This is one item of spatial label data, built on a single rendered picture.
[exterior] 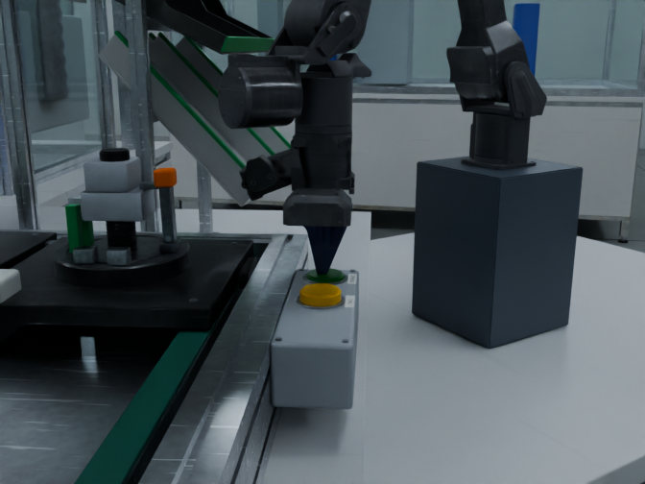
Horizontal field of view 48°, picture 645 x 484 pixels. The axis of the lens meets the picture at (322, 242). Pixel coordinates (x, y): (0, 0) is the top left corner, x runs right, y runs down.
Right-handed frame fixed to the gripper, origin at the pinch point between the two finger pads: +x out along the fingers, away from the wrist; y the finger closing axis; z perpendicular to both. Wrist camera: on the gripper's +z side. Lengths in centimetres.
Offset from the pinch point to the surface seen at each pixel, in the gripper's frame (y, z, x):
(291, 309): 9.4, 2.3, 4.1
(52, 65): -116, 78, -15
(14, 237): -10.8, 38.5, 3.3
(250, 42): -30.3, 12.2, -20.3
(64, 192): -93, 67, 14
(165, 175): 1.3, 15.9, -6.9
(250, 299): 6.7, 6.6, 4.2
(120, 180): 2.6, 20.2, -6.6
